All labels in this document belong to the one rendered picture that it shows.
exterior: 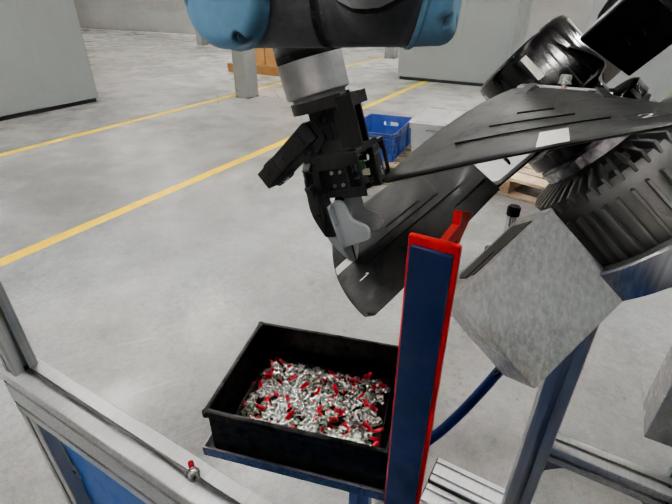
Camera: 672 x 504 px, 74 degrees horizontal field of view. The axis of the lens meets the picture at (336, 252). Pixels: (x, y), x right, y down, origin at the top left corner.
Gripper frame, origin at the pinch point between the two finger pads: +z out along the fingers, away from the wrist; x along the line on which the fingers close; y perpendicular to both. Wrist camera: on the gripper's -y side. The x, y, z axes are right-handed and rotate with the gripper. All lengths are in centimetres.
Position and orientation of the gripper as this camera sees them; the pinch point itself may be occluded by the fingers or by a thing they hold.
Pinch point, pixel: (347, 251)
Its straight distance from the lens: 60.0
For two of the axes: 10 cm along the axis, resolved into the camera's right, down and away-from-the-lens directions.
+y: 8.3, -0.1, -5.6
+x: 5.0, -4.4, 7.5
